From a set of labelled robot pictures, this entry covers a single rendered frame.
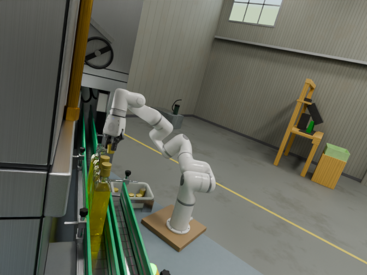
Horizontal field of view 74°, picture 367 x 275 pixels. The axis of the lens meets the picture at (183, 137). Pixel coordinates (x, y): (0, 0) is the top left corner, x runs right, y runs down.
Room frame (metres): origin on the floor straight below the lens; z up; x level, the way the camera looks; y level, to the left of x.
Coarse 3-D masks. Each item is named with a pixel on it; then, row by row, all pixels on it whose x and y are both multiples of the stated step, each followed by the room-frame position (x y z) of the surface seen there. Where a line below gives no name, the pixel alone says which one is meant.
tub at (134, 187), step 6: (114, 186) 1.25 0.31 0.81; (120, 186) 1.26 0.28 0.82; (132, 186) 1.29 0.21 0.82; (138, 186) 1.31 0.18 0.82; (144, 186) 1.32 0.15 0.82; (120, 192) 1.26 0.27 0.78; (132, 192) 1.29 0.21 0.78; (138, 192) 1.31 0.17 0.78; (150, 192) 1.24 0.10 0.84; (132, 198) 1.13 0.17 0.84; (138, 198) 1.15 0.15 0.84; (144, 198) 1.16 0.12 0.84; (150, 198) 1.18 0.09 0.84
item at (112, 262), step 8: (96, 136) 1.54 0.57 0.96; (96, 144) 1.42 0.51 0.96; (104, 224) 0.79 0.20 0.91; (104, 232) 0.77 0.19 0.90; (112, 232) 0.69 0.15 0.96; (112, 240) 0.66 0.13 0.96; (112, 248) 0.63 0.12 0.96; (112, 256) 0.61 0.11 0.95; (112, 264) 0.60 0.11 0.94; (112, 272) 0.59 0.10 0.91
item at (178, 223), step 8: (176, 200) 1.08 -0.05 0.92; (176, 208) 1.07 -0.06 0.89; (184, 208) 1.05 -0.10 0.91; (192, 208) 1.08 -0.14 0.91; (176, 216) 1.06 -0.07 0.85; (184, 216) 1.05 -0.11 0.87; (168, 224) 1.08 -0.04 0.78; (176, 224) 1.05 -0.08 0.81; (184, 224) 1.06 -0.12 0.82; (176, 232) 1.04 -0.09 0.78; (184, 232) 1.05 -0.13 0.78
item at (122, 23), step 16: (96, 0) 1.73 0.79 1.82; (112, 0) 1.78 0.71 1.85; (128, 0) 1.82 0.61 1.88; (96, 16) 1.74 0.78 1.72; (112, 16) 1.78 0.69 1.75; (128, 16) 1.83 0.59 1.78; (96, 32) 1.75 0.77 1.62; (112, 32) 1.79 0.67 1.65; (128, 32) 1.84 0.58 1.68; (128, 48) 1.85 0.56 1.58; (112, 64) 1.81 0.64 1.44; (128, 64) 1.86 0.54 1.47; (96, 80) 1.77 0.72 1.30; (112, 80) 1.82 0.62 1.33
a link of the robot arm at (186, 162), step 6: (180, 156) 1.25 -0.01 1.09; (186, 156) 1.23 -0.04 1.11; (180, 162) 1.21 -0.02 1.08; (186, 162) 1.18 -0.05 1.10; (192, 162) 1.19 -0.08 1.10; (198, 162) 1.20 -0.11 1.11; (204, 162) 1.22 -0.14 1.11; (180, 168) 1.18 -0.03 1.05; (186, 168) 1.15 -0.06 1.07; (192, 168) 1.16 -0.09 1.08; (198, 168) 1.17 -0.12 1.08; (204, 168) 1.18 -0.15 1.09; (210, 168) 1.19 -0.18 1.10; (210, 174) 1.13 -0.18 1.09; (210, 180) 1.09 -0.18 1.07; (210, 186) 1.08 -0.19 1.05; (210, 192) 1.09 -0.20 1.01
